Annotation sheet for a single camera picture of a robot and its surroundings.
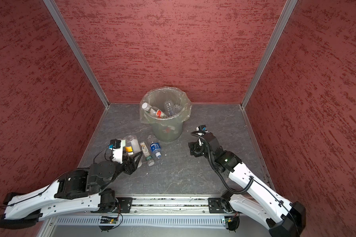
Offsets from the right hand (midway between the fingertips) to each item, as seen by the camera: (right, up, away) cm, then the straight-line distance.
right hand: (194, 145), depth 76 cm
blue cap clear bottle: (-16, +22, +18) cm, 32 cm away
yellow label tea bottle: (-29, +1, -11) cm, 31 cm away
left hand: (-27, -2, -11) cm, 29 cm away
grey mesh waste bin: (-17, +6, +13) cm, 22 cm away
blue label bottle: (-23, -4, +14) cm, 27 cm away
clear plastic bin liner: (-24, +29, +16) cm, 41 cm away
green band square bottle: (-24, +19, +12) cm, 33 cm away
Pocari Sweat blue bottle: (-10, +20, +14) cm, 27 cm away
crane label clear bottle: (-26, -11, +10) cm, 30 cm away
